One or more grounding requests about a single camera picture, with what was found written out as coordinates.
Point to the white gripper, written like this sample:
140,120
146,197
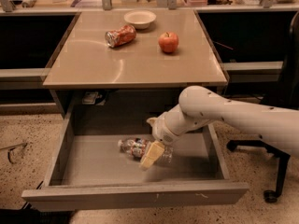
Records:
163,130

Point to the clear plastic water bottle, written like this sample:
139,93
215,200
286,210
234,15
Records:
135,148

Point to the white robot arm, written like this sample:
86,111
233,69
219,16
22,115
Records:
198,106

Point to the grey counter cabinet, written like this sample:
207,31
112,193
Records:
86,62

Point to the grey open drawer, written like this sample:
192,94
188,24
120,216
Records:
88,170

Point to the red apple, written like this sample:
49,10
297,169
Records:
168,42

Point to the crushed orange soda can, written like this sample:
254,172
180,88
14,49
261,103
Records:
124,35

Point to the white bowl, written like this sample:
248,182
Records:
140,19

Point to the black office chair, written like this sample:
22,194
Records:
284,94

